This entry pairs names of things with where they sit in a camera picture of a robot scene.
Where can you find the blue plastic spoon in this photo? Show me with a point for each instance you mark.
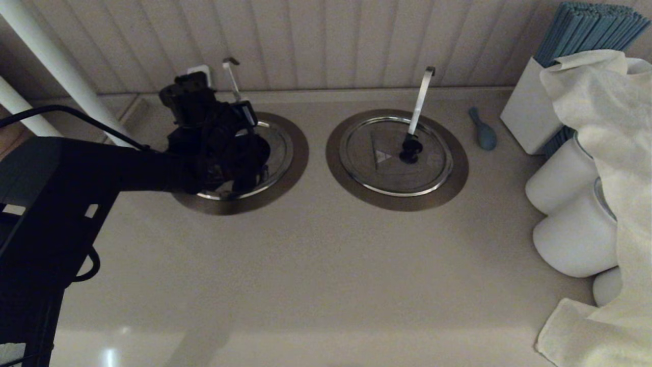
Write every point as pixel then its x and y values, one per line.
pixel 485 135

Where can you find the white rectangular holder box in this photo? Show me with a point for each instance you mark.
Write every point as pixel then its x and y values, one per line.
pixel 530 117

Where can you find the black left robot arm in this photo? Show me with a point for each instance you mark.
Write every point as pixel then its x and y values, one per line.
pixel 61 204

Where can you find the glass pot lid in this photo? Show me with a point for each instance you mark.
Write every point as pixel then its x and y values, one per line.
pixel 377 173

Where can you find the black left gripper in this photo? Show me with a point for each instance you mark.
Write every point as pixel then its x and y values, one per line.
pixel 219 153

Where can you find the white pole with base flange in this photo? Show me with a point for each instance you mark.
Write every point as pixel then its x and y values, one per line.
pixel 56 61

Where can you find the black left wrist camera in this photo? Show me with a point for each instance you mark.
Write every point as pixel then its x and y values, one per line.
pixel 188 99

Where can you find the blue straw bundle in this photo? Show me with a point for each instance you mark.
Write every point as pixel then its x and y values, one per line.
pixel 586 30

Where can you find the blue ribbed object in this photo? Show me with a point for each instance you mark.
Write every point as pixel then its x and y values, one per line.
pixel 558 142

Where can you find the white woven cloth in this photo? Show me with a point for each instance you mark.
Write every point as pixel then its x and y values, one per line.
pixel 611 127

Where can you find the white round jar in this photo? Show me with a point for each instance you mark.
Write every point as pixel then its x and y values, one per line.
pixel 607 288
pixel 575 239
pixel 558 178

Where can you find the right steel pot lid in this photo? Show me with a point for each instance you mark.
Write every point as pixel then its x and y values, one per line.
pixel 458 173

